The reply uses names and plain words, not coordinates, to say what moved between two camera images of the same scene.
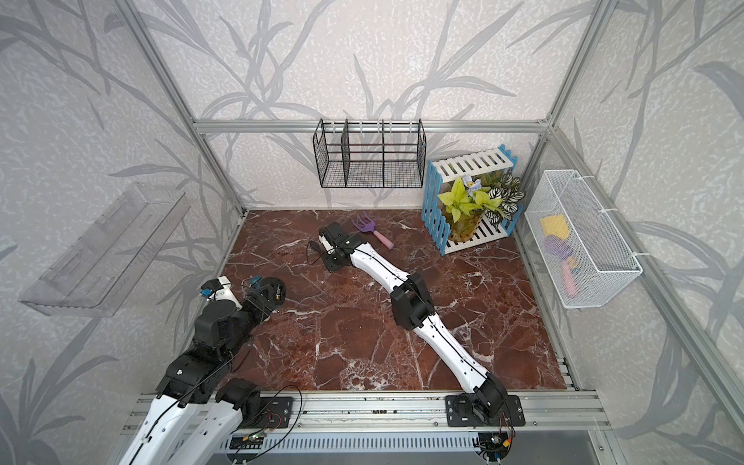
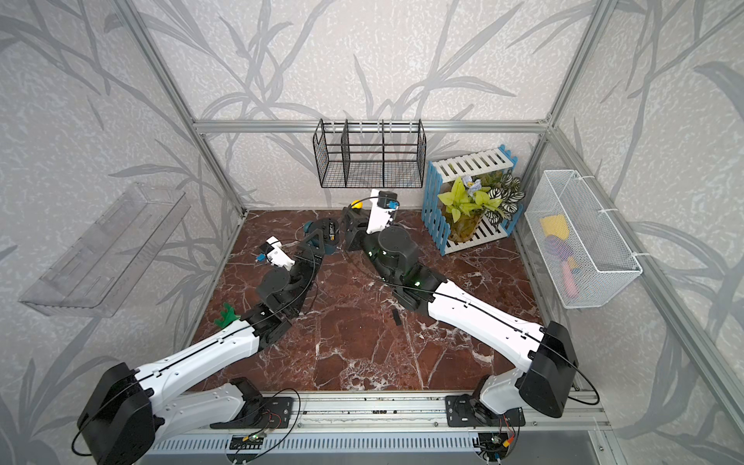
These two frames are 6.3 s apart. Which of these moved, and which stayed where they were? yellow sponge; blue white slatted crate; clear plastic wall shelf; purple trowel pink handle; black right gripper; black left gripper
Moved: black right gripper; black left gripper
Stayed: clear plastic wall shelf; blue white slatted crate; purple trowel pink handle; yellow sponge
